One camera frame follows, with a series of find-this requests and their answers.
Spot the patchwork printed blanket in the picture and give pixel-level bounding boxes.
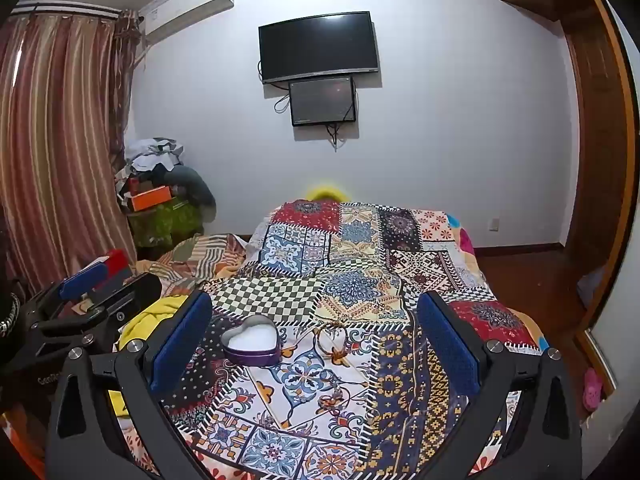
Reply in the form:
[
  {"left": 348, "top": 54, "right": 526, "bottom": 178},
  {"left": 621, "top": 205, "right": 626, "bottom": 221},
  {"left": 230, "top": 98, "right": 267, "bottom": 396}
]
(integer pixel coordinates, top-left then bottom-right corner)
[{"left": 120, "top": 199, "right": 551, "bottom": 480}]

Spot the dark teal garment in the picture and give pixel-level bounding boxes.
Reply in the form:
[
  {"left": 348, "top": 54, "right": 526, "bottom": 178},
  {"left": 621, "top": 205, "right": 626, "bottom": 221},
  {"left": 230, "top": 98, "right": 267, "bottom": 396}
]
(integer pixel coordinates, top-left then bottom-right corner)
[{"left": 150, "top": 164, "right": 217, "bottom": 209}]

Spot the grey white clothes pile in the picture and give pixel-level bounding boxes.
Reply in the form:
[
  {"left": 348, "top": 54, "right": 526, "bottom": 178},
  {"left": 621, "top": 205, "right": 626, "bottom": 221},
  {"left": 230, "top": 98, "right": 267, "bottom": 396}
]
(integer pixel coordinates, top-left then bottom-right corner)
[{"left": 124, "top": 136, "right": 186, "bottom": 178}]

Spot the pale blue bag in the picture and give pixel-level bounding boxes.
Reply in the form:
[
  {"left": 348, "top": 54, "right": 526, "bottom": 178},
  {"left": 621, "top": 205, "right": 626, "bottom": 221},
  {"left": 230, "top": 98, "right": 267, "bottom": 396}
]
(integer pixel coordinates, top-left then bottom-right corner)
[{"left": 576, "top": 264, "right": 607, "bottom": 307}]

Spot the black monitor cable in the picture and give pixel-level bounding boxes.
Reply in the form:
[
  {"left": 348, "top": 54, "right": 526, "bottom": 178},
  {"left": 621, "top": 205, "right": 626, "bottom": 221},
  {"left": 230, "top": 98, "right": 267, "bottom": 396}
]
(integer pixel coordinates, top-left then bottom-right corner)
[{"left": 326, "top": 121, "right": 347, "bottom": 152}]

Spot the black white braided wrist strap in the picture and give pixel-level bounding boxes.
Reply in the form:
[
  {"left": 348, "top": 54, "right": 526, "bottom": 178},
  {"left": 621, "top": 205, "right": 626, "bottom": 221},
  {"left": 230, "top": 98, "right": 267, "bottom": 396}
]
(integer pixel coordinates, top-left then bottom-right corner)
[{"left": 0, "top": 292, "right": 22, "bottom": 336}]

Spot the white air conditioner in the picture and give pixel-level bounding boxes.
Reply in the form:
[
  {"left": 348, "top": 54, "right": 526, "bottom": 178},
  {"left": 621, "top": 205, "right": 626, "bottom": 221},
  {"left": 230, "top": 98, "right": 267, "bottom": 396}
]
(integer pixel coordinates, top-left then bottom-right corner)
[{"left": 137, "top": 0, "right": 236, "bottom": 43}]

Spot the yellow round object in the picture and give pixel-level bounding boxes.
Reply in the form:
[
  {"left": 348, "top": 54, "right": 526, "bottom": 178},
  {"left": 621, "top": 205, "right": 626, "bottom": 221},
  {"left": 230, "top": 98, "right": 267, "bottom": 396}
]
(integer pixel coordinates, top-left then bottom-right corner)
[{"left": 306, "top": 180, "right": 352, "bottom": 202}]

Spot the large black wall television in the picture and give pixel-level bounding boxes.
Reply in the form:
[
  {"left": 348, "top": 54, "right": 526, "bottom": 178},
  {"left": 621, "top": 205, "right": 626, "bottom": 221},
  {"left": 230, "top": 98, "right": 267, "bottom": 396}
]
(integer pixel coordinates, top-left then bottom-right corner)
[{"left": 258, "top": 11, "right": 379, "bottom": 85}]

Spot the orange box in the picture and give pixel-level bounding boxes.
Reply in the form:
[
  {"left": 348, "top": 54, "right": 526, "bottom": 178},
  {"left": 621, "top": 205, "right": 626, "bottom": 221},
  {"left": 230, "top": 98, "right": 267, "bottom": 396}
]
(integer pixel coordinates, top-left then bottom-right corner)
[{"left": 130, "top": 185, "right": 171, "bottom": 212}]

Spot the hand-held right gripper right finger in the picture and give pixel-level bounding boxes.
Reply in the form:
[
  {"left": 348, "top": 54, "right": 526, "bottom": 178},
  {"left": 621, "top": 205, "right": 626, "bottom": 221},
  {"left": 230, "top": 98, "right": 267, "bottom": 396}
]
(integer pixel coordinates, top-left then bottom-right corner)
[{"left": 416, "top": 290, "right": 585, "bottom": 480}]

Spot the brown wooden wardrobe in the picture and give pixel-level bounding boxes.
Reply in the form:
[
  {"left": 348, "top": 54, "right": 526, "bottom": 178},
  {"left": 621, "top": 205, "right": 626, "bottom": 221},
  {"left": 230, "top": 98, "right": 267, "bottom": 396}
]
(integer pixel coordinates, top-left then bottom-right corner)
[{"left": 482, "top": 0, "right": 637, "bottom": 396}]

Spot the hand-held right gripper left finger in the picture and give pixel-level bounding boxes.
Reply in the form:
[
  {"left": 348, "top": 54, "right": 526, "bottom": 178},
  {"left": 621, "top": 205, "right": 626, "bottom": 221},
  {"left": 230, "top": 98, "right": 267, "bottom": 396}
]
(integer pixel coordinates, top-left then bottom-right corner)
[{"left": 46, "top": 290, "right": 213, "bottom": 480}]

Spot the red striped curtain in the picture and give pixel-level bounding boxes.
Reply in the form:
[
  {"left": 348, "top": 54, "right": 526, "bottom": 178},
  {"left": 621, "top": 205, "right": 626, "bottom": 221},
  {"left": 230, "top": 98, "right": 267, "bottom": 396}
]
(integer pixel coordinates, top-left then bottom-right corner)
[{"left": 0, "top": 7, "right": 142, "bottom": 296}]

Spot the purple heart-shaped tin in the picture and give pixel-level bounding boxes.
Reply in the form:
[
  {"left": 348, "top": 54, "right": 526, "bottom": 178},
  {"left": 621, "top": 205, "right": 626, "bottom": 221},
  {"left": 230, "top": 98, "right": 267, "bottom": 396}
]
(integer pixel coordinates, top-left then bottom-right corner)
[{"left": 221, "top": 316, "right": 281, "bottom": 367}]

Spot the striped brown blanket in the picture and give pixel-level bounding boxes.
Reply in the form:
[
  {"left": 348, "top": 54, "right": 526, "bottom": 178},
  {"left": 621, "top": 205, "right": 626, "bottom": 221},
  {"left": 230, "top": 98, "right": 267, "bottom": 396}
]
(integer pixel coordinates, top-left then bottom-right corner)
[{"left": 136, "top": 232, "right": 249, "bottom": 292}]

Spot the pink slipper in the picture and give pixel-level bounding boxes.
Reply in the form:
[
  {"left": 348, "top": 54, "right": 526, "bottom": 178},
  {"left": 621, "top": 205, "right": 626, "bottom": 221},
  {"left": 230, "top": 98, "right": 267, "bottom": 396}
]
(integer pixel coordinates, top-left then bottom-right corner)
[{"left": 582, "top": 367, "right": 604, "bottom": 411}]

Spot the small black wall monitor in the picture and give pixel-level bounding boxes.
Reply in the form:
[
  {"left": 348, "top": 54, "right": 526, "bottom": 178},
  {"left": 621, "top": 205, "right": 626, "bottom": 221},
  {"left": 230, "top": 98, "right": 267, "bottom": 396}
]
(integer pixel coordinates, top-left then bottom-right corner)
[{"left": 288, "top": 76, "right": 357, "bottom": 127}]

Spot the red box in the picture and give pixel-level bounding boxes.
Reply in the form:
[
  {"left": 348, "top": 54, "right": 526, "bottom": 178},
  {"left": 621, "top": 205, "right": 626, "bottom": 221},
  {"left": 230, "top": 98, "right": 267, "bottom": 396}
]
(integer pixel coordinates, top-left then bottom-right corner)
[{"left": 94, "top": 248, "right": 132, "bottom": 287}]

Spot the green cloth covered box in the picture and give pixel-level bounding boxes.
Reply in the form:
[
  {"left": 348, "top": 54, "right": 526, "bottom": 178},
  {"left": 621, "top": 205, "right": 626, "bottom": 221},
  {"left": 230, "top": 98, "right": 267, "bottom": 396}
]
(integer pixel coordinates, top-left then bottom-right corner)
[{"left": 126, "top": 197, "right": 206, "bottom": 249}]

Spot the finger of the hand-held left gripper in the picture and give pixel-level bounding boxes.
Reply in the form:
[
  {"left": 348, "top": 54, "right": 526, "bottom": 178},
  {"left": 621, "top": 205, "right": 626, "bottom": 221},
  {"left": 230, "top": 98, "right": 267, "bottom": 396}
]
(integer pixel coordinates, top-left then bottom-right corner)
[
  {"left": 75, "top": 273, "right": 163, "bottom": 333},
  {"left": 22, "top": 261, "right": 110, "bottom": 319}
]

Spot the pink yellow fleece blanket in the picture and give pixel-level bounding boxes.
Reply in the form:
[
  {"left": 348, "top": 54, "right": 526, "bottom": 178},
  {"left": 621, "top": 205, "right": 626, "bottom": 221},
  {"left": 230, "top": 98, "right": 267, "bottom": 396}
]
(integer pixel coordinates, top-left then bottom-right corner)
[{"left": 446, "top": 214, "right": 477, "bottom": 257}]

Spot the yellow cloth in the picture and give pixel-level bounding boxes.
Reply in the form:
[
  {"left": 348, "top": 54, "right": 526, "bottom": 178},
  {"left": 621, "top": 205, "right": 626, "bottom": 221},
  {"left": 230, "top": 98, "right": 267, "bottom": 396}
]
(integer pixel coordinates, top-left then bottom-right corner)
[{"left": 110, "top": 295, "right": 192, "bottom": 417}]

